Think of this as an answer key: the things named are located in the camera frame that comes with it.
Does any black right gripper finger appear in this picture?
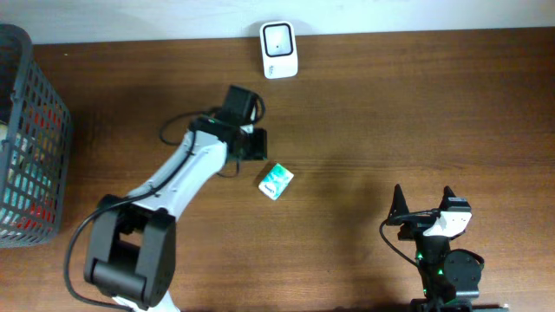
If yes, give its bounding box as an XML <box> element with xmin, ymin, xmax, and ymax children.
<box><xmin>387</xmin><ymin>184</ymin><xmax>409</xmax><ymax>225</ymax></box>
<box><xmin>439</xmin><ymin>185</ymin><xmax>455</xmax><ymax>211</ymax></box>

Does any small teal tissue pack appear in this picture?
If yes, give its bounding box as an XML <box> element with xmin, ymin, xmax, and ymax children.
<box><xmin>258</xmin><ymin>163</ymin><xmax>294</xmax><ymax>200</ymax></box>

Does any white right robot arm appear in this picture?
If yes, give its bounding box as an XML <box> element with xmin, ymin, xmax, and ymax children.
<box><xmin>379</xmin><ymin>185</ymin><xmax>485</xmax><ymax>311</ymax></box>

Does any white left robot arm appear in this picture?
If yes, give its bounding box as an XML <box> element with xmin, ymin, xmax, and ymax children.
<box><xmin>83</xmin><ymin>86</ymin><xmax>267</xmax><ymax>311</ymax></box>

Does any white barcode scanner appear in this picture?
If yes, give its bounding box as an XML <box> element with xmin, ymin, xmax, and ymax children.
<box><xmin>259</xmin><ymin>21</ymin><xmax>298</xmax><ymax>80</ymax></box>

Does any grey plastic mesh basket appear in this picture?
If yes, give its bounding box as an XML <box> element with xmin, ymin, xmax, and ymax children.
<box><xmin>1</xmin><ymin>24</ymin><xmax>73</xmax><ymax>249</ymax></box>

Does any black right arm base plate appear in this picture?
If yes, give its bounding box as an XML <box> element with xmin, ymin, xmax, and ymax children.
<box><xmin>408</xmin><ymin>299</ymin><xmax>510</xmax><ymax>312</ymax></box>

